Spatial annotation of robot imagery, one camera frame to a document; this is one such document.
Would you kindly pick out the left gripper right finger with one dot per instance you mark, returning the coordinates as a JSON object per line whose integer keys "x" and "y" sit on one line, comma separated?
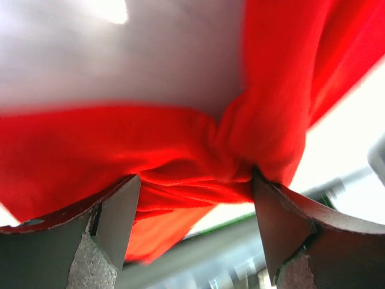
{"x": 309, "y": 245}

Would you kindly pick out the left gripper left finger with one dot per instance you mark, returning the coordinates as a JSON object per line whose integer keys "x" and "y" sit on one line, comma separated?
{"x": 80, "y": 246}

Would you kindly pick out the bright red t shirt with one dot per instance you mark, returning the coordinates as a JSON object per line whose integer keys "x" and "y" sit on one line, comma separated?
{"x": 188, "y": 95}

